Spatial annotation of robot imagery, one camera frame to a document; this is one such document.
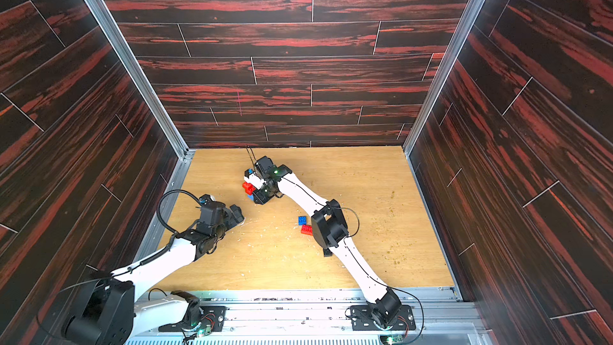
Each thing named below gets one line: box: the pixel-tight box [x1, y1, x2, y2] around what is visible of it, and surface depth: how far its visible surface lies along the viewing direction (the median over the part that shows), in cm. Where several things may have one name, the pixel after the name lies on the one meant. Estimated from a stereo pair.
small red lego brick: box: [241, 181, 257, 196], surface depth 98 cm
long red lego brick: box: [300, 224, 313, 237], surface depth 94 cm
